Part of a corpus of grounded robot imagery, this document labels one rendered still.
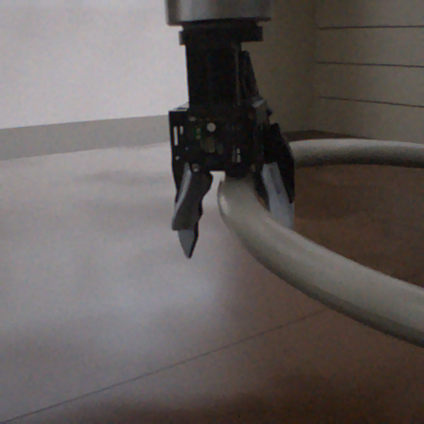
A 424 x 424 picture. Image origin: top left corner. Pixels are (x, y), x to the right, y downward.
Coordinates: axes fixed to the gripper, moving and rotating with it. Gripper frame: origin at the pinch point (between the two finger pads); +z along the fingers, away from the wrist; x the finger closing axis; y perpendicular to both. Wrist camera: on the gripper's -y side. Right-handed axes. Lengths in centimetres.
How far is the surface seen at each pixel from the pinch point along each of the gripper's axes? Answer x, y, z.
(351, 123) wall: 14, -791, 105
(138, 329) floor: -72, -150, 92
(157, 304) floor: -72, -177, 93
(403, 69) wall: 81, -740, 28
